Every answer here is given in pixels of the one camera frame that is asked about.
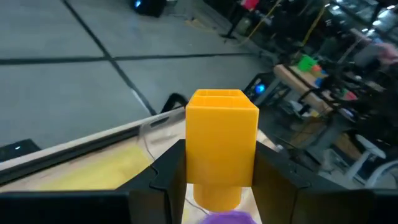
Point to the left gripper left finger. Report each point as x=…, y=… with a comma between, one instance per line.
x=164, y=186

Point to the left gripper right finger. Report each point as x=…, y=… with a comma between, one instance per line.
x=280, y=193

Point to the tall yellow toy block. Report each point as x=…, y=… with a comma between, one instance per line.
x=220, y=140

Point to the purple plastic bucket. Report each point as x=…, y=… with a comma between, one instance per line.
x=228, y=218

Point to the clear shallow plastic tray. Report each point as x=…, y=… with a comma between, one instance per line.
x=149, y=129

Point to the white stool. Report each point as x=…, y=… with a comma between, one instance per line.
x=370, y=149

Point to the black computer with blue light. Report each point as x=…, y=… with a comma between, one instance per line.
x=259, y=88
x=149, y=6

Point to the wooden work table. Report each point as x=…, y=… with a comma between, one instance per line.
x=298, y=84

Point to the green toy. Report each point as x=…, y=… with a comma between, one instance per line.
x=306, y=63

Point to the black box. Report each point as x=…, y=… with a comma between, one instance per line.
x=18, y=149

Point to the black bracket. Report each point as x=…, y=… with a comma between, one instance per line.
x=175, y=99

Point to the black metal table frame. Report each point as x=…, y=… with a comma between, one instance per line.
x=62, y=157

